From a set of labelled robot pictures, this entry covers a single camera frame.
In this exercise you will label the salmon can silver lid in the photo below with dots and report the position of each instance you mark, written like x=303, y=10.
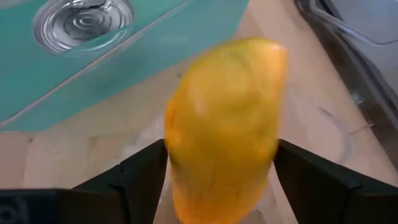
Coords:
x=84, y=28

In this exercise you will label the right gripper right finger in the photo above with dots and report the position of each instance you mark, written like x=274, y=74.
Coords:
x=342, y=202

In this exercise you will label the yellow mango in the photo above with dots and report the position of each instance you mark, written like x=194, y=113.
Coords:
x=224, y=124

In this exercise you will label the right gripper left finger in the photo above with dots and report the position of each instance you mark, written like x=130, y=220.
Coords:
x=93, y=205

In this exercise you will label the teal plastic tray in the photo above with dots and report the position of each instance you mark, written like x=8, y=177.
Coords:
x=155, y=46

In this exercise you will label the clear plastic container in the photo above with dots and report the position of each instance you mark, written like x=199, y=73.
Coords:
x=379, y=105

